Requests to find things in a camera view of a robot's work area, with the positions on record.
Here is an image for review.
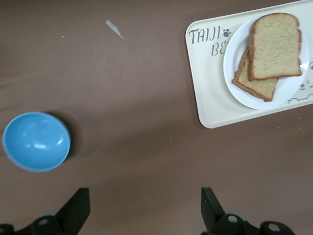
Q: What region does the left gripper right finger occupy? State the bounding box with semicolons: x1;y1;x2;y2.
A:
201;187;294;235

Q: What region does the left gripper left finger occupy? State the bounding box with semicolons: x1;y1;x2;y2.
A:
14;187;90;235

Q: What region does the round white plate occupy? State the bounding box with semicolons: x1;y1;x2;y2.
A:
223;14;313;110

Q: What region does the brown bread slice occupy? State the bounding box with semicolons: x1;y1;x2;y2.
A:
231;47;279;103
247;12;303;82

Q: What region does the blue bowl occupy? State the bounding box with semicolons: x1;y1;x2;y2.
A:
2;112;71;173

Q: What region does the cream bear print tray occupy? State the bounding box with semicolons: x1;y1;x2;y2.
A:
185;0;313;129

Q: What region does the small grey paper scrap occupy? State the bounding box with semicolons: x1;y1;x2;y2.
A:
105;20;125;40

